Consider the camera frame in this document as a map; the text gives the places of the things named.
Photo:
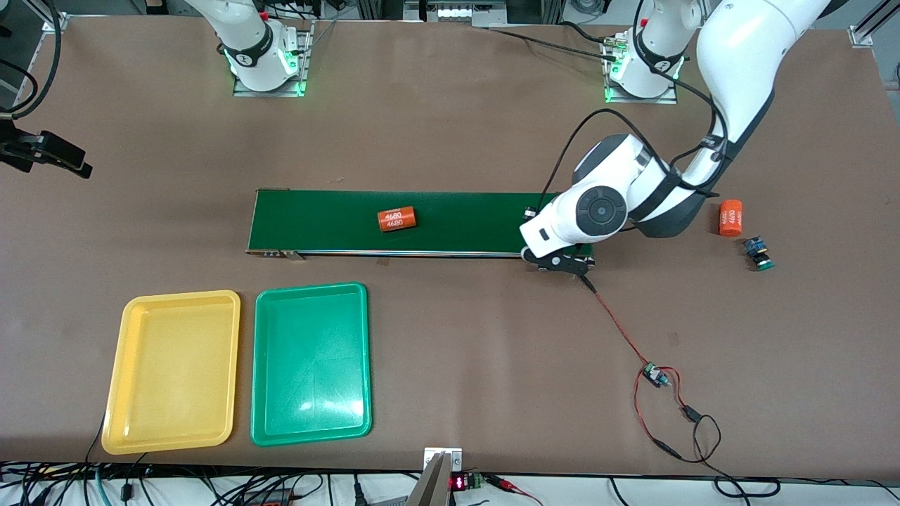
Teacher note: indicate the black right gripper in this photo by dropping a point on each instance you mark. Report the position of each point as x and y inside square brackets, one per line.
[20, 150]

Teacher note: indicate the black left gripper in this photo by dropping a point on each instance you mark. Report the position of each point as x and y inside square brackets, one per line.
[530, 218]

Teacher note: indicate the orange 4680 cylinder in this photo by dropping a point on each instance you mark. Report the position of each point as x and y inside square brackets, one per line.
[730, 218]
[397, 219]

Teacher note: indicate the green mushroom push button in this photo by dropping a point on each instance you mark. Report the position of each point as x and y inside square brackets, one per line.
[759, 254]

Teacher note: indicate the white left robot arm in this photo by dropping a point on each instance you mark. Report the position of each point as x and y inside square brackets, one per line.
[745, 63]

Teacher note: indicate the beige tape piece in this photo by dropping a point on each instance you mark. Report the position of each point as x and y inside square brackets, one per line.
[384, 262]

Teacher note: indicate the clear tape patch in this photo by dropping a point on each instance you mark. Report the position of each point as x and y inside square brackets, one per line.
[672, 338]

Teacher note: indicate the small blue controller board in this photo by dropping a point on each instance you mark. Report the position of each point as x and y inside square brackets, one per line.
[655, 375]

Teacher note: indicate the white equipment box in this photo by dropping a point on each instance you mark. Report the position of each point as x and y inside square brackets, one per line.
[457, 13]

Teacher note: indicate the green conveyor belt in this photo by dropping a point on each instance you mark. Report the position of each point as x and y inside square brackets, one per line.
[316, 221]

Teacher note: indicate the yellow plastic tray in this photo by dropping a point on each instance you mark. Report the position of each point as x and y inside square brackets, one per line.
[172, 372]

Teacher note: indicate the green plastic tray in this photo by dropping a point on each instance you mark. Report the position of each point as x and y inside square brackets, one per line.
[309, 365]

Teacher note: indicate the red clip lead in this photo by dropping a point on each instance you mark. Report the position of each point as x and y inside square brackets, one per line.
[513, 486]

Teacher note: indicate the red LED display module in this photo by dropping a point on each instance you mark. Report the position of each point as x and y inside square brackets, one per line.
[458, 483]

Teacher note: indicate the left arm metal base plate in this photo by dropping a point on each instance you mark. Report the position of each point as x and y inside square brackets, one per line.
[643, 100]

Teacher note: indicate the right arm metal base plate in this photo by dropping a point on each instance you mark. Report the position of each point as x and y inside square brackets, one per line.
[267, 93]

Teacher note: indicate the grey metal camera bracket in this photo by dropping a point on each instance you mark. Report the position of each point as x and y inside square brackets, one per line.
[436, 485]

